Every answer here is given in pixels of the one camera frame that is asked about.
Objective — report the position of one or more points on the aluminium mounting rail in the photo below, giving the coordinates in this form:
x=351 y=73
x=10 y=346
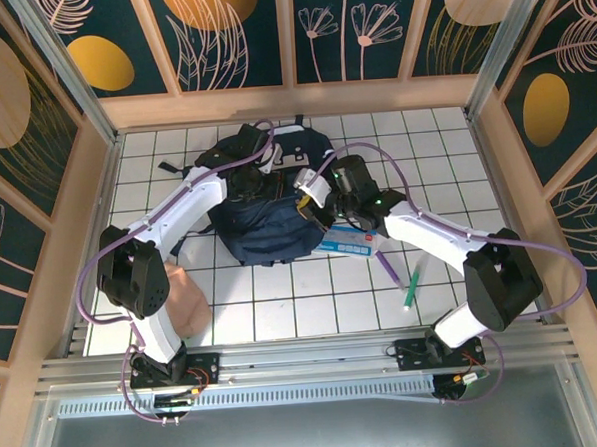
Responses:
x=310 y=355

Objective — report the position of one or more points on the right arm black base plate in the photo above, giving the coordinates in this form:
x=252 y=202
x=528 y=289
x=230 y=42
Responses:
x=410 y=355

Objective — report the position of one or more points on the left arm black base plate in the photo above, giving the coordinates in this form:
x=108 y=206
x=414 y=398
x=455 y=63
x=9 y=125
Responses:
x=208 y=366

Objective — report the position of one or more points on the grey metal sheet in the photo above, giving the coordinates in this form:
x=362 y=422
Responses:
x=309 y=433

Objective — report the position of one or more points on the navy blue backpack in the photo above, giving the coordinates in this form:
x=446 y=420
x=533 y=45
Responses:
x=264 y=230

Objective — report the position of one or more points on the green marker pen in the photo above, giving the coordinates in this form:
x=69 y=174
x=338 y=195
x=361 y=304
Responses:
x=413 y=287

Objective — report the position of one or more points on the aluminium frame post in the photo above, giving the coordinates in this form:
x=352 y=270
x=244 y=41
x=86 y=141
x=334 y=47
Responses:
x=65 y=70
x=499 y=38

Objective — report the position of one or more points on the peach soft pouch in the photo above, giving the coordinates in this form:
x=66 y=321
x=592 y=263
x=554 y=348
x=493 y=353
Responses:
x=187 y=299

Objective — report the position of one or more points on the clear blue white pencil case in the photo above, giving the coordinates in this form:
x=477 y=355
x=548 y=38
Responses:
x=349 y=241

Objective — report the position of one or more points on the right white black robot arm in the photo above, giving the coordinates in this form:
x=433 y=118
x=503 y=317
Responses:
x=429 y=226

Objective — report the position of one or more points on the purple marker pen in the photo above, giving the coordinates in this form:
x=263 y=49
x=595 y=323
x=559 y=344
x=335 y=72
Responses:
x=390 y=269

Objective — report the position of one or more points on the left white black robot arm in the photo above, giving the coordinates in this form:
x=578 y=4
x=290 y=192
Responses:
x=177 y=210

